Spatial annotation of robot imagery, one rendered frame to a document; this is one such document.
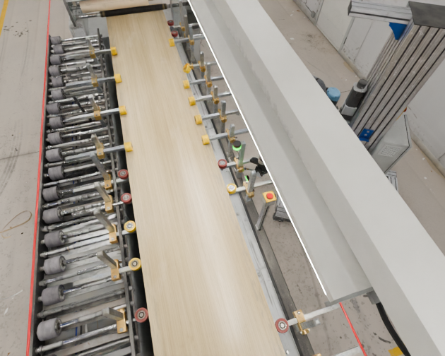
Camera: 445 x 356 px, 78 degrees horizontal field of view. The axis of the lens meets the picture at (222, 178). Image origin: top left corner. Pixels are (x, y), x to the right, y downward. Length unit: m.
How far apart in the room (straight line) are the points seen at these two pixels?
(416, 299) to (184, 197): 1.88
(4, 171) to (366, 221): 4.02
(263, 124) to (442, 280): 0.36
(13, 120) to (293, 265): 4.02
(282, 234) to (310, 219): 2.58
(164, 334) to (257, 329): 0.55
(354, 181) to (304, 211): 0.10
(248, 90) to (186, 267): 1.50
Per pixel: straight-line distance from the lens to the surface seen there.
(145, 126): 2.62
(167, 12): 4.84
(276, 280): 2.15
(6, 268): 3.50
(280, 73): 0.52
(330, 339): 2.94
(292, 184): 0.48
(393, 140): 2.40
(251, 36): 0.60
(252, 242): 2.28
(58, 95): 3.33
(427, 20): 1.95
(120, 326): 2.03
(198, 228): 2.01
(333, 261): 0.44
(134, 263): 1.99
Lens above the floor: 2.76
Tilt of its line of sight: 58 degrees down
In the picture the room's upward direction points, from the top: 3 degrees clockwise
